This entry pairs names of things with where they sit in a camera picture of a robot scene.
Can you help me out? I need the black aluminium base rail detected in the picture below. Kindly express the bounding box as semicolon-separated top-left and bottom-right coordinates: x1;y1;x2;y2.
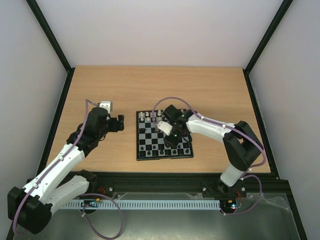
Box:
88;172;293;198

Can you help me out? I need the black frame post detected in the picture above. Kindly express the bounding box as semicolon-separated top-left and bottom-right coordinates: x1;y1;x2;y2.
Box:
26;0;75;73
244;0;294;73

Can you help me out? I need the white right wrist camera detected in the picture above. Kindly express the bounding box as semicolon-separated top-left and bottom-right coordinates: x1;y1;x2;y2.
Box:
156;121;173;136

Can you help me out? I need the black right frame post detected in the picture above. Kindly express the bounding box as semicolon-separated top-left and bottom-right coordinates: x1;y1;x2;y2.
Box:
244;0;294;73

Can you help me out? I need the black and grey chessboard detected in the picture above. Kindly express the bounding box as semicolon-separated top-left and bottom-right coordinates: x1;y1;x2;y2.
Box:
136;110;194;161

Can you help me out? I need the black left frame post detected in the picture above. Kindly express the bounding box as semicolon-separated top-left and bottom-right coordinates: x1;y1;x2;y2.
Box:
26;0;75;73

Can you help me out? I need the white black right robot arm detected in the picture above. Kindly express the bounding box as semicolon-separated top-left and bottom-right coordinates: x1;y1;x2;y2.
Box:
156;105;264;196

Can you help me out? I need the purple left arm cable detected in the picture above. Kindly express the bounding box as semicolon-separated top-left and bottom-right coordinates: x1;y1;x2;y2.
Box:
12;99;125;239

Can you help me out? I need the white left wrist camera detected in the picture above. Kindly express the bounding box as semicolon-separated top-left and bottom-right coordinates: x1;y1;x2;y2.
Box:
99;101;113;113

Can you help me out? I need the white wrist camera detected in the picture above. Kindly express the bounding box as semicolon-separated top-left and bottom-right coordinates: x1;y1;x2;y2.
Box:
156;121;173;136
99;101;113;113

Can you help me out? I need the grey slotted cable duct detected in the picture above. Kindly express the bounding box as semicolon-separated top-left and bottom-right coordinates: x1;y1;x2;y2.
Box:
62;199;221;211

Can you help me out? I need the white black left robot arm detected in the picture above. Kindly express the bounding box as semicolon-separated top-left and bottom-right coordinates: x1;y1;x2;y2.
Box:
7;107;125;234

